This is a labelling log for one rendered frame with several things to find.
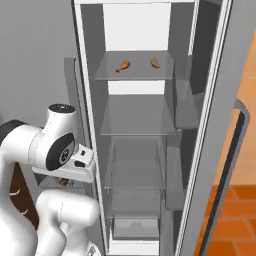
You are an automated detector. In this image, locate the grey fridge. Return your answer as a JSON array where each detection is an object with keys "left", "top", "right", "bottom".
[{"left": 63, "top": 0, "right": 234, "bottom": 256}]

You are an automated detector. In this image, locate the white fridge drawer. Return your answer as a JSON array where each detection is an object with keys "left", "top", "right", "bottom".
[{"left": 111, "top": 216, "right": 161, "bottom": 242}]

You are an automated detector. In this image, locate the grey fridge door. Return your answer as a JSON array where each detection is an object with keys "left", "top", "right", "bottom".
[{"left": 174, "top": 0, "right": 256, "bottom": 256}]

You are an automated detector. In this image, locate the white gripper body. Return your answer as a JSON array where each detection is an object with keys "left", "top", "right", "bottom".
[{"left": 31, "top": 159, "right": 97, "bottom": 184}]

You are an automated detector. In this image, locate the black fridge door handle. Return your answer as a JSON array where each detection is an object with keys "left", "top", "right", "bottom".
[{"left": 199, "top": 99, "right": 251, "bottom": 256}]

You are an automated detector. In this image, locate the dark brown cupboard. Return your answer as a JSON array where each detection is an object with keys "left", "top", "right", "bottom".
[{"left": 9, "top": 162, "right": 40, "bottom": 232}]

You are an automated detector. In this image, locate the glass fridge shelf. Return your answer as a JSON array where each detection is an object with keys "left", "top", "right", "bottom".
[
  {"left": 94, "top": 50, "right": 176, "bottom": 82},
  {"left": 103, "top": 136, "right": 167, "bottom": 191},
  {"left": 99, "top": 94, "right": 178, "bottom": 137}
]

